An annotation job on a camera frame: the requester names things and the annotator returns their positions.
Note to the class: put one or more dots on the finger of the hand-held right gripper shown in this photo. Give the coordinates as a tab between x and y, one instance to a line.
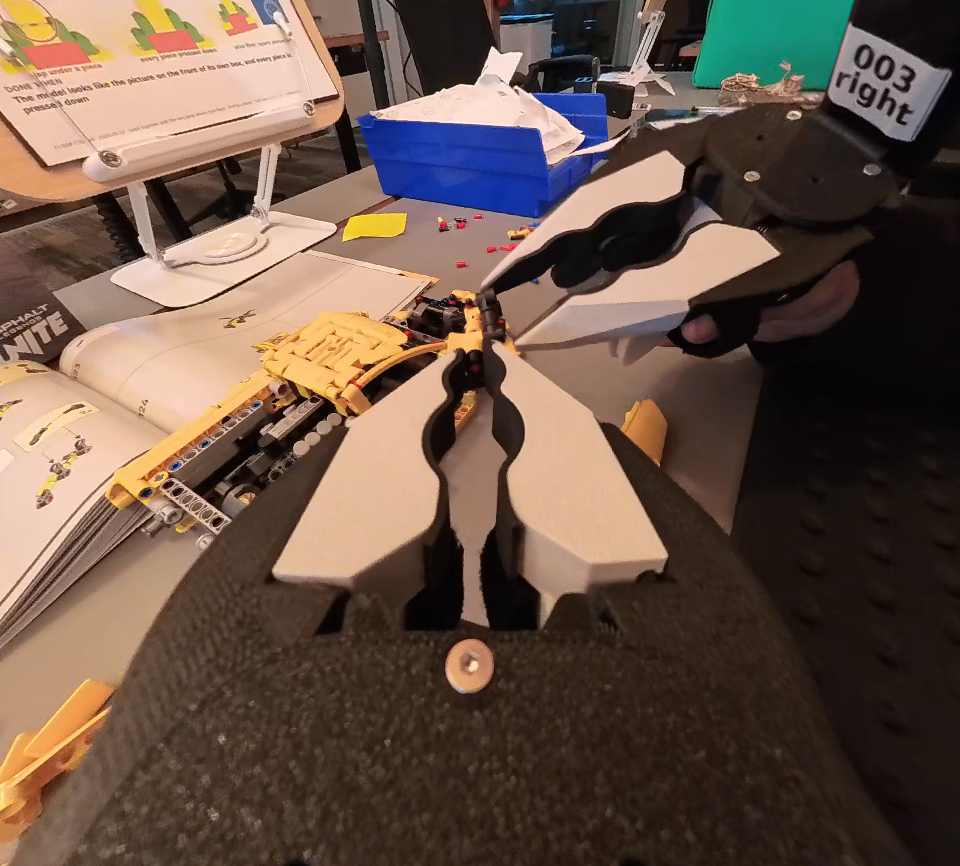
623	191
675	281

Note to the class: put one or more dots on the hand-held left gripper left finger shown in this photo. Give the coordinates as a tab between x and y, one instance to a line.
360	506

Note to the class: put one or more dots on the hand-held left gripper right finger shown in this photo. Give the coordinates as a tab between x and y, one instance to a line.
578	506

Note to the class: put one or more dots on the thin yellow beam piece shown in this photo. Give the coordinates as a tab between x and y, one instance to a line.
468	410

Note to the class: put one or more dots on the yellow brick car model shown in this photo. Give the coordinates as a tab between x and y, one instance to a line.
330	356

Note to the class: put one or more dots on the grey desk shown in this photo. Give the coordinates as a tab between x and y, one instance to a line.
690	416

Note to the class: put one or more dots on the person's right hand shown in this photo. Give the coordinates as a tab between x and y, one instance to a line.
803	314

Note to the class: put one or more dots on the yellow curved panel piece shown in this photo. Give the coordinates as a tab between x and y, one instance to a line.
645	431

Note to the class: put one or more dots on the scattered papers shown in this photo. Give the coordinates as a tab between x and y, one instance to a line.
750	89

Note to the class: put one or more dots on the pile of small coloured pieces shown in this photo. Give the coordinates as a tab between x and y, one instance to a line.
480	228

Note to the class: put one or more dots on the blue plastic bin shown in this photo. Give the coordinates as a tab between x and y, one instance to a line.
465	161

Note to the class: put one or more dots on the white plastic bags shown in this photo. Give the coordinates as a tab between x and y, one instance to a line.
480	108

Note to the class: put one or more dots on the green board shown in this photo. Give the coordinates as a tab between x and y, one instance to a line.
780	3

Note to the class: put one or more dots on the open instruction booklet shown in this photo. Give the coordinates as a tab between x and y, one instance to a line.
165	356

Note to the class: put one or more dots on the yellow sticky note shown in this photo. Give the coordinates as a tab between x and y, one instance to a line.
375	225

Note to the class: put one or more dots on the black perforated mat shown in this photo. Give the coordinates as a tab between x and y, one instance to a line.
855	566

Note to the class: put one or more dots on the toy car box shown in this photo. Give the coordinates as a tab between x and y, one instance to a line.
33	329

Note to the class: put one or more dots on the yellow beam brick assembly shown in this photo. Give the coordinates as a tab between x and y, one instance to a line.
45	754

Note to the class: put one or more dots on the wooden document stand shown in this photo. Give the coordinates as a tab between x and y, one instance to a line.
30	176

